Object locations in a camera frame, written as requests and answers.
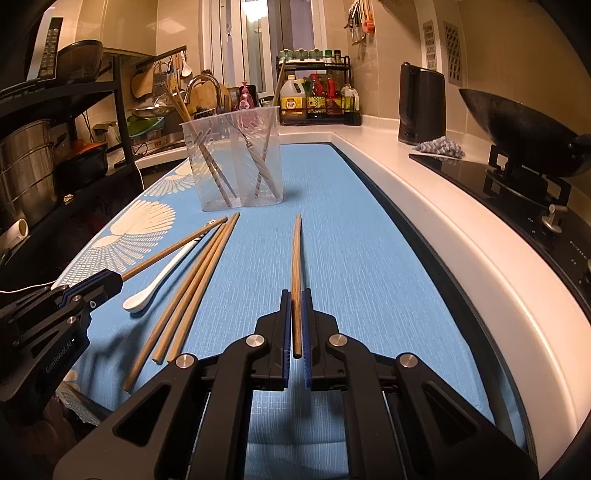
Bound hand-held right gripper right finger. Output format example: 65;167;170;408
301;288;541;480

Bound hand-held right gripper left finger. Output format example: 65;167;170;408
52;288;293;480

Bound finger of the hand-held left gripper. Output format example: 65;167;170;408
54;269;124;297
64;281;124;320

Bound white spoon with striped handle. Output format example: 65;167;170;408
123;220;215;313

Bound wooden chopstick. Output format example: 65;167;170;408
252;67;283;198
172;90;238;201
153;218;235;365
164;83;232;208
121;217;229;280
167;212;242;363
122;222;228;393
292;213;304;360

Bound metal fork with grey handle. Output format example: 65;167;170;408
238;127;281;197

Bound clear plastic utensil holder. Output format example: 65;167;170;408
180;106;284;212

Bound white plastic tube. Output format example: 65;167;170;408
0;219;31;252

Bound blue printed tablecloth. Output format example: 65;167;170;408
55;143;527;480

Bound black pot with orange lid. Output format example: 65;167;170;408
58;141;109;190

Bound steel stockpot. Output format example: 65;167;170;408
0;119;58;229

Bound green strainer basket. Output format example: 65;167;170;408
127;114;164;137

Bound black shelf rack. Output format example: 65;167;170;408
0;51;139;222

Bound steel bowl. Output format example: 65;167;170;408
128;104;174;118

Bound light hanging cutting board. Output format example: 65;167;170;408
130;62;155;97

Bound wooden cutting board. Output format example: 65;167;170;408
194;83;230;112

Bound dark bowl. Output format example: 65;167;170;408
56;40;105;84

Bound steel kitchen faucet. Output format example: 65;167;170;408
185;74;223;112

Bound black glass cooktop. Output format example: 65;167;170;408
409;152;591;296

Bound pink dish soap bottle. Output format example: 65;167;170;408
236;82;257;112

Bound microwave oven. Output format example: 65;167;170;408
25;17;64;81

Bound blue-grey dishcloth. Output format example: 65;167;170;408
412;137;467;160

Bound cooking oil jug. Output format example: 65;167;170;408
280;78;308;123

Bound glass oil dispenser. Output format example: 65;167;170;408
342;84;362;126

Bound red sauce bottle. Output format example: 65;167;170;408
325;76;343;116

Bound black electric kettle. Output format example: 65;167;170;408
398;62;446;146

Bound black burner grate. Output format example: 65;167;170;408
482;143;573;208

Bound metal stove knob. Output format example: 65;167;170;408
540;203;568;232

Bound white framed window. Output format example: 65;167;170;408
203;0;328;100

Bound black spice rack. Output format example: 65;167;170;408
276;55;363;126

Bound row of spice jars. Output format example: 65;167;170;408
278;47;345;63

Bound black wok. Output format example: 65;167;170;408
458;88;591;178

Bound metal hanging kitchen tools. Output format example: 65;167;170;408
344;0;365;46

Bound narrow wall vent grille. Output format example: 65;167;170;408
422;20;437;72

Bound wide wall vent grille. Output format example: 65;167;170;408
443;21;463;86

